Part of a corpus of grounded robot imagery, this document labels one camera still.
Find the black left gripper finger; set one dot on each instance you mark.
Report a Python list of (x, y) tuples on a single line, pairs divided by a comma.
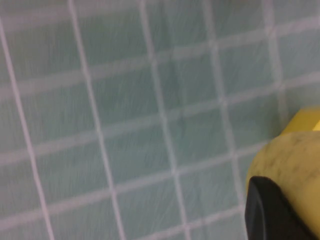
[(267, 217)]

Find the yellow marbled cup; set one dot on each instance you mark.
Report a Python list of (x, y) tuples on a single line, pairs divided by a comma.
[(290, 160)]

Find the green checked tablecloth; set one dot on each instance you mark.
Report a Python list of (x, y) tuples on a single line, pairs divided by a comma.
[(130, 125)]

